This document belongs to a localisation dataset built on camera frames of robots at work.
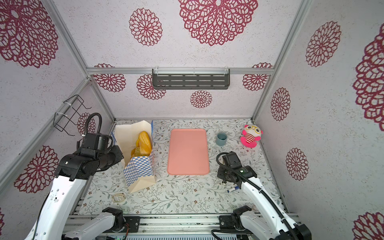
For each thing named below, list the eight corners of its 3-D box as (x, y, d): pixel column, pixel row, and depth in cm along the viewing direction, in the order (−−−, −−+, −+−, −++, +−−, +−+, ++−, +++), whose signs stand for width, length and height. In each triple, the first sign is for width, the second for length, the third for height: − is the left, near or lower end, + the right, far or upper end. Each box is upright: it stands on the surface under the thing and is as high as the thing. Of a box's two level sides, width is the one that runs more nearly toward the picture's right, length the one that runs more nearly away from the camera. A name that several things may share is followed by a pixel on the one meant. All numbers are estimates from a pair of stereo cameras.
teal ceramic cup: (216, 146, 107) (217, 140, 102) (215, 138, 111) (216, 132, 107) (226, 146, 107) (228, 140, 102) (224, 138, 111) (226, 132, 107)
